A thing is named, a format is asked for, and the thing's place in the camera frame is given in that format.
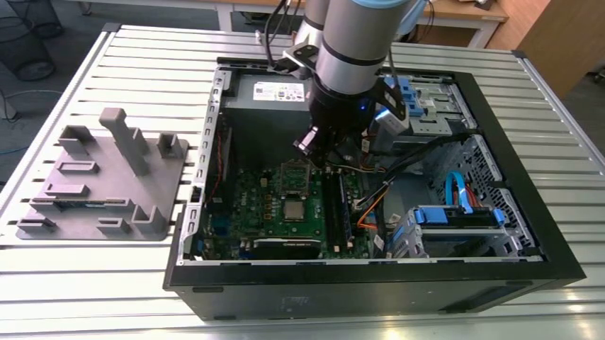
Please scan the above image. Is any metal socket cover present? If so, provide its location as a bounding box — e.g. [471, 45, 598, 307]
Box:
[276, 161, 313, 196]

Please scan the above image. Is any silver CPU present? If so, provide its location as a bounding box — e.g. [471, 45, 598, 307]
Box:
[283, 202, 305, 221]

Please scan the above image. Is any CPU socket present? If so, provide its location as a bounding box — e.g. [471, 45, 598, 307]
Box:
[279, 198, 311, 225]

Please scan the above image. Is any blue drive bay latch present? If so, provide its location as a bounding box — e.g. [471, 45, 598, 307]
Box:
[395, 78, 424, 118]

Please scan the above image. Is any white power supply label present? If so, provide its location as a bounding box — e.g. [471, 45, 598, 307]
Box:
[252, 81, 308, 102]

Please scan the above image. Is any silver drive bay cage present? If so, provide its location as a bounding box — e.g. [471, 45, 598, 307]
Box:
[367, 74, 476, 157]

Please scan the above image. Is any grey power supply unit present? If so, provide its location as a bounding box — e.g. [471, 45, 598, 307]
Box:
[220, 74, 316, 162]

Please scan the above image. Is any black RAM slot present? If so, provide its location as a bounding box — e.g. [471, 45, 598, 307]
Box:
[321, 168, 335, 251]
[328, 168, 341, 251]
[335, 168, 347, 249]

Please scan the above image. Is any hard disk in blue carrier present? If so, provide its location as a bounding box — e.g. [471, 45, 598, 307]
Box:
[412, 207, 503, 228]

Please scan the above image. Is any green motherboard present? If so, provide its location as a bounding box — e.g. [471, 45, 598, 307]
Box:
[201, 166, 373, 261]

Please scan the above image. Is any wooden desk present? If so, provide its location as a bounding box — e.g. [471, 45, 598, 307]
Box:
[419, 0, 510, 49]

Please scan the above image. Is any silver disk bay cage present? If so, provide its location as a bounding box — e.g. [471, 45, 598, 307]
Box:
[404, 204, 540, 260]

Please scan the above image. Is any black graphics card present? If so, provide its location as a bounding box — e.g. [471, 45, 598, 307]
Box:
[251, 236, 321, 260]

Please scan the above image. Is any wooden cabinet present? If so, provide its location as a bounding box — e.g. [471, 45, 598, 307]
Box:
[486, 0, 605, 102]

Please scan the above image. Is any black PC case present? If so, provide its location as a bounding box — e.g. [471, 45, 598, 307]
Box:
[161, 55, 587, 322]

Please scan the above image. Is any grey parts rack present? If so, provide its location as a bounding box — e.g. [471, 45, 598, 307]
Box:
[14, 107, 190, 242]

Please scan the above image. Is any blue RAM stick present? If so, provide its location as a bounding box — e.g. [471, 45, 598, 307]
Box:
[30, 200, 126, 210]

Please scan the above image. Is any black mesh bin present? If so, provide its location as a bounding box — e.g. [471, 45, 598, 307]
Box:
[25, 0, 65, 39]
[0, 10, 56, 82]

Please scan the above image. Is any black cable bundle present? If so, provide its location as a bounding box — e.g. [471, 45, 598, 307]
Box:
[356, 133, 476, 208]

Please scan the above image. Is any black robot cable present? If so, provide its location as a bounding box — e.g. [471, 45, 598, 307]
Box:
[263, 0, 289, 71]

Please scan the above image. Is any orange wire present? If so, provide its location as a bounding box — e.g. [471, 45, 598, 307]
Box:
[356, 198, 385, 233]

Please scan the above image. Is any blue wire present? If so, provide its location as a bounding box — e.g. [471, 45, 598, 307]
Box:
[443, 169, 475, 215]

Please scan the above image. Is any thin red wire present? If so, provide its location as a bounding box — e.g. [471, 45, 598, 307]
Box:
[208, 129, 224, 200]

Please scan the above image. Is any blue plastic bay rail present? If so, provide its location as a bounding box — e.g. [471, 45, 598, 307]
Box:
[384, 225, 408, 259]

